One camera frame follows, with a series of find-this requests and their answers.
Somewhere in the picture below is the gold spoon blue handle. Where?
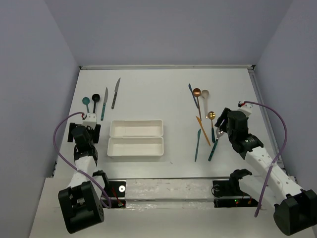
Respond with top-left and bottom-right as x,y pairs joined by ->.
207,111 -> 216,143

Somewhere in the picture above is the teal plastic spoon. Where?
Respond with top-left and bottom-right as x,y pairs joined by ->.
82,97 -> 90,113

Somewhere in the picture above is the black plastic spoon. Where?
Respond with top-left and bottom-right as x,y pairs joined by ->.
92,94 -> 100,114

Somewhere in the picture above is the beige plastic spoon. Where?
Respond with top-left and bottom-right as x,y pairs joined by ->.
201,90 -> 209,118

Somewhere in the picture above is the teal handled steel knife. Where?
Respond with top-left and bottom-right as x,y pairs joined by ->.
101,88 -> 108,121

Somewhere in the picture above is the copper metal spoon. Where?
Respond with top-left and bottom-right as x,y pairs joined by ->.
193,88 -> 202,119

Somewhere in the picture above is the blue plastic knife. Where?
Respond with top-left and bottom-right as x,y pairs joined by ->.
188,83 -> 198,109

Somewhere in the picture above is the dark handled steel knife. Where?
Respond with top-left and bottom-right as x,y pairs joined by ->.
111,78 -> 121,109

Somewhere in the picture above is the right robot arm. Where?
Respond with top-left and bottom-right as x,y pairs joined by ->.
215,101 -> 317,236

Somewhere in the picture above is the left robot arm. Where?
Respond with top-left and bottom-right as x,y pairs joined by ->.
58,123 -> 109,234

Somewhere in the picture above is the upper white tray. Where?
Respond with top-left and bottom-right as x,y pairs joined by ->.
109,119 -> 163,137

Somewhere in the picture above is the white tray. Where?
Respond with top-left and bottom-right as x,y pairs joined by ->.
107,137 -> 164,157
109,119 -> 163,137

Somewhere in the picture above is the orange plastic knife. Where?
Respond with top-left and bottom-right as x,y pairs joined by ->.
196,116 -> 211,146

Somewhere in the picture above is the teal plastic knife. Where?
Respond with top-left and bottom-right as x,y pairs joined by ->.
194,129 -> 201,162

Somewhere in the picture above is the lower white tray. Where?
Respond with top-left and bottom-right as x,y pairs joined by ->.
107,137 -> 164,157

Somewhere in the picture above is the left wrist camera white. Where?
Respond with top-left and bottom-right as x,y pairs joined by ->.
82,113 -> 97,129

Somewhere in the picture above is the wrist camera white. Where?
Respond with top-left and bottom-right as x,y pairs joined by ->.
82,113 -> 97,129
238,101 -> 253,118

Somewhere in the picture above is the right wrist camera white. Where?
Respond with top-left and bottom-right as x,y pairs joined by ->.
238,101 -> 253,118

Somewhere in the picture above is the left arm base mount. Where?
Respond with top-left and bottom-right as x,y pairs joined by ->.
105,180 -> 126,209

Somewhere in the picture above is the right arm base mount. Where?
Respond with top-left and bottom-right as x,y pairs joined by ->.
211,169 -> 258,208

